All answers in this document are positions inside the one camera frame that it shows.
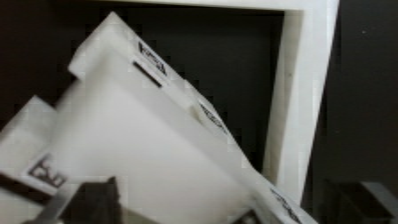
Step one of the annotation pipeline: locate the white H-shaped chair back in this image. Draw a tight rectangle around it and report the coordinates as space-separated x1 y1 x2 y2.
0 15 318 224

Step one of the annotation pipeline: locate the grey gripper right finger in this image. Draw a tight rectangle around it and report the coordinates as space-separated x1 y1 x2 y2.
321 181 398 224

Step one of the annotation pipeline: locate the white U-shaped fence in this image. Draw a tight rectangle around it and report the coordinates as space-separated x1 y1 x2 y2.
94 0 339 201

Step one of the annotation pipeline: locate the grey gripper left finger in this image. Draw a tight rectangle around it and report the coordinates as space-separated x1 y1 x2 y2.
23 177 122 224

